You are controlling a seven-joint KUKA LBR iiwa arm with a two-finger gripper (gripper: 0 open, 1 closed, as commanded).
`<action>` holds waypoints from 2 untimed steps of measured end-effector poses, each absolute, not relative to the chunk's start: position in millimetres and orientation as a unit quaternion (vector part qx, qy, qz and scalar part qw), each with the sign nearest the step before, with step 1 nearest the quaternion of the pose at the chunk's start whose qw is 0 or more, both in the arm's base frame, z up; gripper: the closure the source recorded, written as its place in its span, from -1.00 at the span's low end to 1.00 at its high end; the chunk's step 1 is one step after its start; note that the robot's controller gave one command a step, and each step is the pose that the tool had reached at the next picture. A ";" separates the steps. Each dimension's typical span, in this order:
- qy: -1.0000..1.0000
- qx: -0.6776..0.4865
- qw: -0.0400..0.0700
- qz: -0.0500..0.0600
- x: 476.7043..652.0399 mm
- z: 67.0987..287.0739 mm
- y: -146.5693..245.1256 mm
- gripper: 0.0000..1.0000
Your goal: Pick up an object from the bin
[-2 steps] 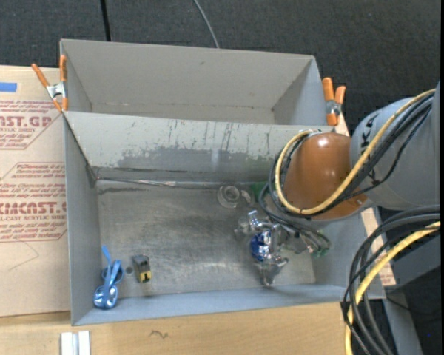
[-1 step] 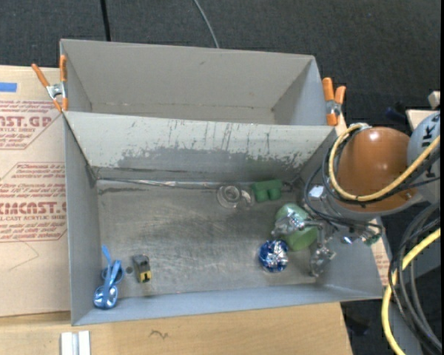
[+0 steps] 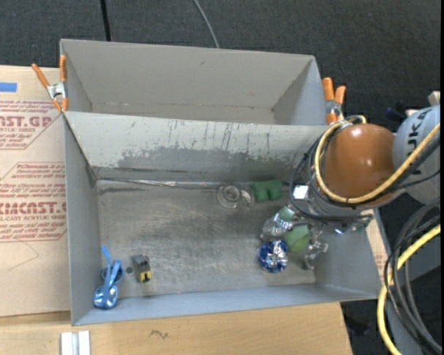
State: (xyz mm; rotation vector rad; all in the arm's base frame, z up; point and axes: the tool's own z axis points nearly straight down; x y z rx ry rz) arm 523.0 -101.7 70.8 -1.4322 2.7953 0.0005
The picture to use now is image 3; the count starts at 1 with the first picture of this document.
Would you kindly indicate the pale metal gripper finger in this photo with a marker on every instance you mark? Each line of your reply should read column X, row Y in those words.
column 316, row 250
column 275, row 227

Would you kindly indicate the blue shiny ball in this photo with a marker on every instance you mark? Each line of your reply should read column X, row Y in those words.
column 264, row 259

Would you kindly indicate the green toy block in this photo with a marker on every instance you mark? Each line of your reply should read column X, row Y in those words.
column 266, row 191

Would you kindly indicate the clear glass cup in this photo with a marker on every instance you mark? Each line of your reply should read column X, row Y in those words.
column 231, row 197

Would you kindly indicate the grey metal bin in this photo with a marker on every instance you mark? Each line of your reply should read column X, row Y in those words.
column 192, row 231

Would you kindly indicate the grey and yellow small box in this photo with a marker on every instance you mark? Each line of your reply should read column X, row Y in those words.
column 142, row 268

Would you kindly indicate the brown cardboard board red print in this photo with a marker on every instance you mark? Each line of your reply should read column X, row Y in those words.
column 29, row 235

